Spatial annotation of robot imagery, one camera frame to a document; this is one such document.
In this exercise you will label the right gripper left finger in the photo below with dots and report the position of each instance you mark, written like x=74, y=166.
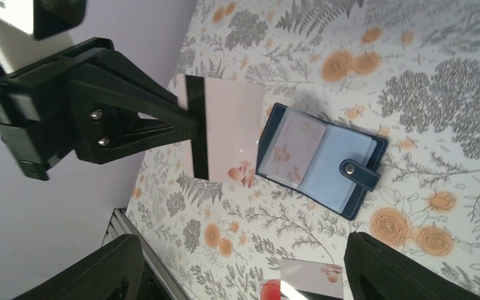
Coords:
x=113, y=271

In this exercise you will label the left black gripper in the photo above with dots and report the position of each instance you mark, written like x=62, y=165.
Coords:
x=93, y=100

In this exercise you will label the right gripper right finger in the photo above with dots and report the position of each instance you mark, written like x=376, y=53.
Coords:
x=374, y=270

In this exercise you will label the white card black stripe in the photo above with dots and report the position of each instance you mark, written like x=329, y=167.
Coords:
x=292, y=148
x=229, y=114

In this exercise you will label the floral patterned table mat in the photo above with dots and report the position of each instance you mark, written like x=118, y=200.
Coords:
x=406, y=73

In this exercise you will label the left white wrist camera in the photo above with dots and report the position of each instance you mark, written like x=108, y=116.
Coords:
x=33, y=30

